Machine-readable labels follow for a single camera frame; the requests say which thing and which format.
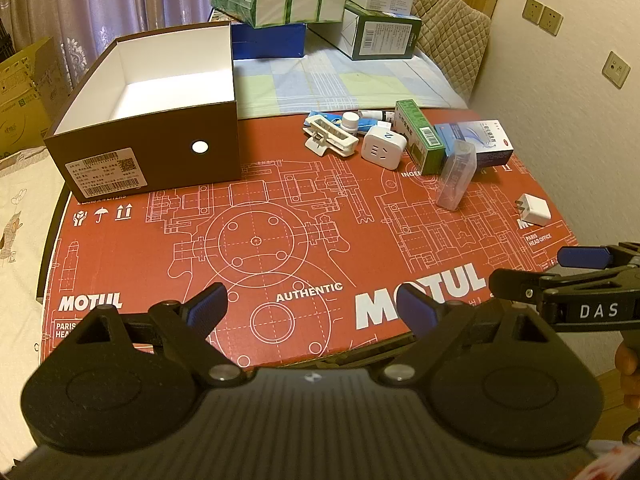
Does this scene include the green and white carton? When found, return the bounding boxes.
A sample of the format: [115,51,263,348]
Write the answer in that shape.
[327,1,423,62]

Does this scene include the clear plastic case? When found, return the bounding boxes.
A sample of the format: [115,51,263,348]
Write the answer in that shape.
[435,140,475,210]

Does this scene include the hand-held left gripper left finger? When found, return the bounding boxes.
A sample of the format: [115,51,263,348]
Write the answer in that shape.
[75,282,242,387]

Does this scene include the brown shoe box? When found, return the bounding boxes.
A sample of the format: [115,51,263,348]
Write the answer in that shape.
[42,22,242,204]

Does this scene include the brown cardboard box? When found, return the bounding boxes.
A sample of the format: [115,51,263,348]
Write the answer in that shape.
[0,35,71,153]

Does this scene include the red patterned clothing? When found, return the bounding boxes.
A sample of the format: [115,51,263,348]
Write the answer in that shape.
[585,447,640,480]

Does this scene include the quilted chair back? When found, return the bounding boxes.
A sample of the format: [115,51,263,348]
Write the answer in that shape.
[410,0,493,106]

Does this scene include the white smart plug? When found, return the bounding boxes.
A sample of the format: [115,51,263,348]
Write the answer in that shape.
[361,125,407,165]

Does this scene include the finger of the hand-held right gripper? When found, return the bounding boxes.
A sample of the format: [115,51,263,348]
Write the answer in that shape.
[489,266,640,307]
[556,241,640,273]

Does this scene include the cartoon printed bedsheet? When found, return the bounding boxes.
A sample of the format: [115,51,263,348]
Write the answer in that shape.
[0,145,68,461]

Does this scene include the purple patterned curtain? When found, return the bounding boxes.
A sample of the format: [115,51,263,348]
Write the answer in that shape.
[0,0,321,96]

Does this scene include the checked blanket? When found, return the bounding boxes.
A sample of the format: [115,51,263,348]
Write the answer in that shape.
[232,35,473,120]

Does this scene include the white charger plug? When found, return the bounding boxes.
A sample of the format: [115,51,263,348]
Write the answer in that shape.
[516,193,552,227]

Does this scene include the blue and white medicine box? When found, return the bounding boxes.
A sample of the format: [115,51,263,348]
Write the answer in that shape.
[433,119,515,172]

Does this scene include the red printed cardboard sheet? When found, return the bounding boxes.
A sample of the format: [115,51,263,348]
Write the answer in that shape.
[37,105,581,368]

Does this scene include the light blue handheld fan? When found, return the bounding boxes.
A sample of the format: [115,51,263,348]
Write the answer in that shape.
[301,109,360,159]

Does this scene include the black crate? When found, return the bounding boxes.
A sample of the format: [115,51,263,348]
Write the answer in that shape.
[0,7,16,66]

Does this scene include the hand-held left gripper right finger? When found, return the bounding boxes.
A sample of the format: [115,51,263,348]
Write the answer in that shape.
[382,284,553,386]

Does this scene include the green and white medicine box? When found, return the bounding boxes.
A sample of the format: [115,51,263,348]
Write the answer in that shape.
[395,99,447,177]

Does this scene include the person's right hand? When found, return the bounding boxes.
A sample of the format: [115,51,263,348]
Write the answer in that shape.
[614,342,640,413]

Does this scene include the green tissue pack bundle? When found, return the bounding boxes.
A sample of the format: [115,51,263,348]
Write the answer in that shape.
[209,0,350,28]

